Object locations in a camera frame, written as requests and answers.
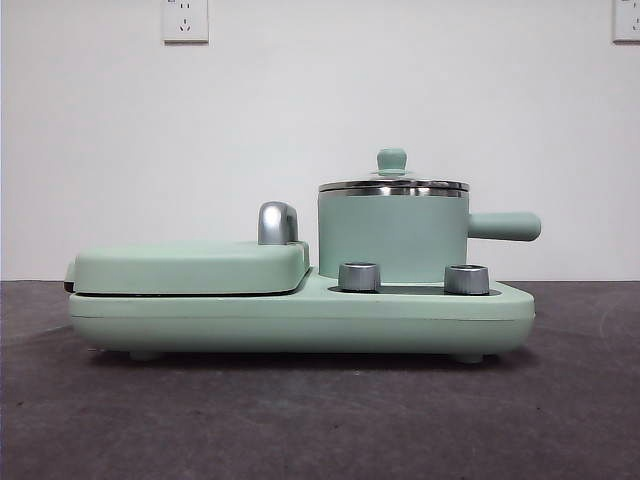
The mint green breakfast maker base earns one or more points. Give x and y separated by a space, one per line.
300 320

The white wall socket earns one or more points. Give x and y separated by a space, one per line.
185 20
627 20

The glass pot lid green knob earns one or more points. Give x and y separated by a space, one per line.
393 159

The silver control knob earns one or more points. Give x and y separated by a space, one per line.
466 279
359 276

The mint green hinged griddle cover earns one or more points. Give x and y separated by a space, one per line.
185 265

